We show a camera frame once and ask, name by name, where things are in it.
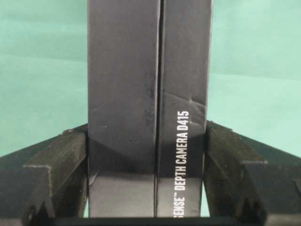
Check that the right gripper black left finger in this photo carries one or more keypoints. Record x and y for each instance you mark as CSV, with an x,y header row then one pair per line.
x,y
45,180

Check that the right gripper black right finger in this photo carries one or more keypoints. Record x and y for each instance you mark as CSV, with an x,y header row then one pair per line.
x,y
249,180

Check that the black box D415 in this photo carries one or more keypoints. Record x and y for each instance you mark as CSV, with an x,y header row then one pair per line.
x,y
148,64

